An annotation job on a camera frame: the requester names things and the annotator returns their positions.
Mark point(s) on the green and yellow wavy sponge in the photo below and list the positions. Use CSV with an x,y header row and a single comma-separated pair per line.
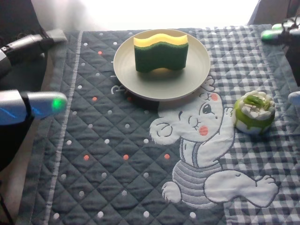
x,y
161,56

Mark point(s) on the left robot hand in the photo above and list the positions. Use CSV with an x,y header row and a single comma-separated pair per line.
x,y
25,48

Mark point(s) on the green toy cream cake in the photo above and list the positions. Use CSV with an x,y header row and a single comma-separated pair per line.
x,y
248,122

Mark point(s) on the white round plate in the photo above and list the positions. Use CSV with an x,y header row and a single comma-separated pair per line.
x,y
187,77

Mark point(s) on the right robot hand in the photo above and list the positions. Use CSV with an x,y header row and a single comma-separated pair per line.
x,y
272,36

